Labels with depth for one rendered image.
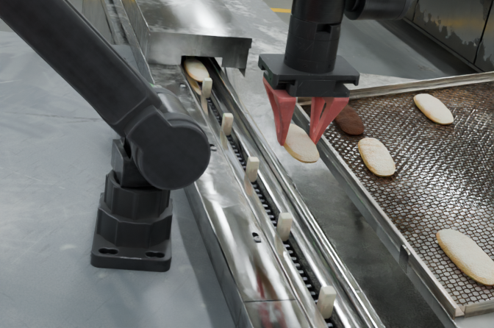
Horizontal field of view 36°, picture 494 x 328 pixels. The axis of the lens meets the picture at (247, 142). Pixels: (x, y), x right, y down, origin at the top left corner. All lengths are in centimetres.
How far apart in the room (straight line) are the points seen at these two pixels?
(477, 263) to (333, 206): 28
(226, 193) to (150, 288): 17
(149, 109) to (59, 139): 36
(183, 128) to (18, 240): 23
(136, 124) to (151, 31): 53
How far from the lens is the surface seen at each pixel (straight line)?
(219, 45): 131
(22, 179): 99
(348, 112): 110
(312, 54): 82
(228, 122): 111
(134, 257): 83
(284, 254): 85
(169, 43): 129
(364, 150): 100
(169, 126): 77
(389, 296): 88
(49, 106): 120
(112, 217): 83
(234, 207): 89
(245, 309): 73
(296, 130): 90
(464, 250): 83
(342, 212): 102
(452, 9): 444
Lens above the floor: 130
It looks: 25 degrees down
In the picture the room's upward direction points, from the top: 10 degrees clockwise
